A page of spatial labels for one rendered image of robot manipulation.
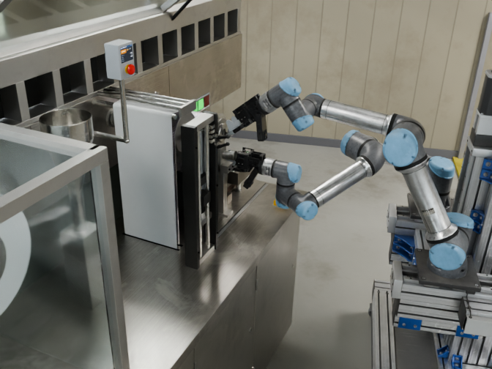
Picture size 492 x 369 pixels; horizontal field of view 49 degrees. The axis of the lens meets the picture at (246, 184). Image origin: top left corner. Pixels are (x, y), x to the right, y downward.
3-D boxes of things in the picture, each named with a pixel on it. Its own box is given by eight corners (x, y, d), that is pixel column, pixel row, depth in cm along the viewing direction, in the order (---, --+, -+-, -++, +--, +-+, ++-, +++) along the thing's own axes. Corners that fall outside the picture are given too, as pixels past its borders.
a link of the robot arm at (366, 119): (434, 116, 196) (309, 85, 214) (428, 125, 188) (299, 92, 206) (426, 145, 202) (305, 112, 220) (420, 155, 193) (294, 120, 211)
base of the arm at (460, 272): (463, 258, 218) (468, 237, 213) (470, 281, 205) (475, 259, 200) (425, 253, 221) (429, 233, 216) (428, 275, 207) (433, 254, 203)
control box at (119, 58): (126, 81, 153) (123, 46, 149) (106, 78, 156) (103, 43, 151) (140, 75, 159) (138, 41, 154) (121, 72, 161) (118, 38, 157)
